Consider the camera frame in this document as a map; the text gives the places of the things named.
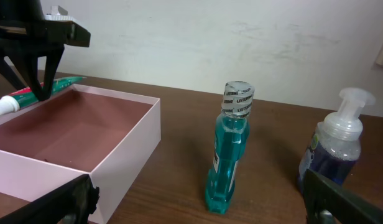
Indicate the teal mouthwash bottle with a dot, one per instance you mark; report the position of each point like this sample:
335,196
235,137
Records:
231,133

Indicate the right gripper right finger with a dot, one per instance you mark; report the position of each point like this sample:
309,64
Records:
327,202

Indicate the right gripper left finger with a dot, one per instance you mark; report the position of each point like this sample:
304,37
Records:
72,202

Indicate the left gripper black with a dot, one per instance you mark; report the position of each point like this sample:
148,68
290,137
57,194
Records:
30,28

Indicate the white pink cardboard box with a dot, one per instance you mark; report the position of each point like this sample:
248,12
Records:
106,134

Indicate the blue foam soap bottle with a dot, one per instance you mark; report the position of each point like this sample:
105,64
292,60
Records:
335,146

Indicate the green red toothpaste tube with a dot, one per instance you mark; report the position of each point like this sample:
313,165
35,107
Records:
23,98

